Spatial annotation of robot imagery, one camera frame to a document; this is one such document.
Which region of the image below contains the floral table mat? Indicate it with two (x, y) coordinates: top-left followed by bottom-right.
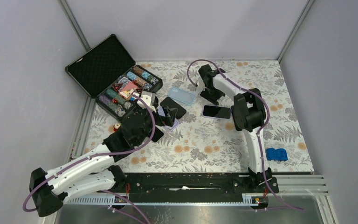
(84, 60), (314, 174)

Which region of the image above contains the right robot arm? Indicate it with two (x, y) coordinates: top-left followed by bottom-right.
(198, 64), (272, 192)

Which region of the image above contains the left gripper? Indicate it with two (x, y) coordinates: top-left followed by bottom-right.
(136, 103), (177, 146)

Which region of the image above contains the lilac phone case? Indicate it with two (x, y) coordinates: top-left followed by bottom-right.
(157, 106), (180, 133)

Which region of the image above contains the red toy brick car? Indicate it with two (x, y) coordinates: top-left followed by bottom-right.
(113, 123), (121, 132)

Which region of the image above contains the black poker chip case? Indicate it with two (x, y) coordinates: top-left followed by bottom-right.
(65, 34), (163, 121)

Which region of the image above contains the blue toy car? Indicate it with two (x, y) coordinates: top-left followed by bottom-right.
(266, 148), (288, 162)

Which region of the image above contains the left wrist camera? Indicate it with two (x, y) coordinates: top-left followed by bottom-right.
(137, 91), (157, 112)

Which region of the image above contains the light blue phone case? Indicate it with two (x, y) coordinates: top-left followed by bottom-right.
(167, 87), (196, 105)

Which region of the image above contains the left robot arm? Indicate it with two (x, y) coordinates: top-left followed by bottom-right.
(22, 106), (178, 217)

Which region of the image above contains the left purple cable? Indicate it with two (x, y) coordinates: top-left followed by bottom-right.
(22, 95), (157, 224)

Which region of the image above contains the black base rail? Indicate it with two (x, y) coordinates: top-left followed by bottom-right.
(97, 172), (280, 205)

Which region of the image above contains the black phone from blue case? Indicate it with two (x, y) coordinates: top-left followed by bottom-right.
(160, 97), (187, 119)

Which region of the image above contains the triangular card box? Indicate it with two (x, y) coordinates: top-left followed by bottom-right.
(112, 83), (122, 92)

